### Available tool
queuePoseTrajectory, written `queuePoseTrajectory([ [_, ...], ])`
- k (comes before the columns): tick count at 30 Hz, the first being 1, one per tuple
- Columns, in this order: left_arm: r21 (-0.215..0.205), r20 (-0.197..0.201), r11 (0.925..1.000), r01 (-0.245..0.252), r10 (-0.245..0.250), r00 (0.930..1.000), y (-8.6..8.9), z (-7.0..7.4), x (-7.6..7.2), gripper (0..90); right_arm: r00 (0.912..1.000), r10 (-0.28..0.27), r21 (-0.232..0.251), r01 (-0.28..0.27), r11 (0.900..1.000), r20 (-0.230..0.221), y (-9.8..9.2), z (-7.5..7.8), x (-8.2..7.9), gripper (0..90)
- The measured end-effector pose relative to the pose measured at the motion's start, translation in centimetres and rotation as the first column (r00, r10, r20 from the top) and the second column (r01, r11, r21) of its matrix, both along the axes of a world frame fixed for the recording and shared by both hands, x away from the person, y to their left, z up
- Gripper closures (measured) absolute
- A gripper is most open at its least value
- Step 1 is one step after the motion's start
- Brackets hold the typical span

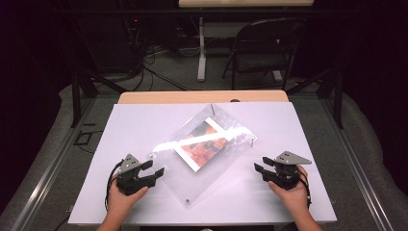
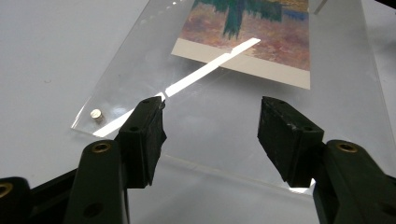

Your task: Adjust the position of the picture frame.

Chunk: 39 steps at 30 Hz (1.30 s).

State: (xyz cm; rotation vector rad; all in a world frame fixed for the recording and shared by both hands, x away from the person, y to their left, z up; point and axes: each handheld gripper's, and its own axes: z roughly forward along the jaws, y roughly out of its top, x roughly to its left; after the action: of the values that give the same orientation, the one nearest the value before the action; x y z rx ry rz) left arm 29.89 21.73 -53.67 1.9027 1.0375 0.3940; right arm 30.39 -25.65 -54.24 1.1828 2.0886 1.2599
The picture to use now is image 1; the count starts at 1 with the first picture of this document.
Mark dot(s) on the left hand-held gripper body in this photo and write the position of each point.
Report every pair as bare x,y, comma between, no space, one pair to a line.
128,183

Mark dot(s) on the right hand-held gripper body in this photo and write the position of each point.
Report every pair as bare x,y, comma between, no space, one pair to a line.
285,174

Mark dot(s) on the clear acrylic photo frame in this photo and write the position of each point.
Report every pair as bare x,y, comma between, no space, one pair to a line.
205,144

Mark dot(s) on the person's left hand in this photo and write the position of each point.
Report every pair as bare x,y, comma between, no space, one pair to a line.
120,205

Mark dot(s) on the person's right hand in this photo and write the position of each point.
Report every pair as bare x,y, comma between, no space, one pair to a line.
295,200

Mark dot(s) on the white board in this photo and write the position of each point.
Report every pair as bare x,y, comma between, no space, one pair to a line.
250,199

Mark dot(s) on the light wooden table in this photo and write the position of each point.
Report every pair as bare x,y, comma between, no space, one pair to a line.
179,97

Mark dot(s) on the black metal stand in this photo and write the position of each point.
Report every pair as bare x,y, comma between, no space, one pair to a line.
336,99
77,102

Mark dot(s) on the grey cloth floor cover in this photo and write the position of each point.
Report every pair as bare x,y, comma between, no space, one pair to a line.
372,134

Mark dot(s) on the black folding chair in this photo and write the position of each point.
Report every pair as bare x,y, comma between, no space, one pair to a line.
256,61

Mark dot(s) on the white desk leg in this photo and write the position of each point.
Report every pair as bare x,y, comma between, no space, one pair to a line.
201,54

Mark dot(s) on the dark equipment rack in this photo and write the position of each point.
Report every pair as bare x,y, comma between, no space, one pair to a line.
134,35

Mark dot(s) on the black horizontal metal bar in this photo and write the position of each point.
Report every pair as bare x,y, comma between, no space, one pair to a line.
128,11

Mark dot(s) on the pale wooden desk top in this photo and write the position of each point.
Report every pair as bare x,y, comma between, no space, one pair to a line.
243,3

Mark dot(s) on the aluminium rail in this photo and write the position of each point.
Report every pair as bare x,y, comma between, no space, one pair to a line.
362,179
48,179

